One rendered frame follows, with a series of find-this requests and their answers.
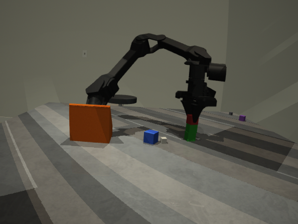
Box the blue cube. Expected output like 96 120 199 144
143 130 159 144

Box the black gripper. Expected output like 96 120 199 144
176 78 217 123

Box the small purple cube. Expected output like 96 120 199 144
239 115 246 122

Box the green block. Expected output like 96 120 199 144
184 131 196 142
186 124 198 133

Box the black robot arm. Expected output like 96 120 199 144
85 33 227 105

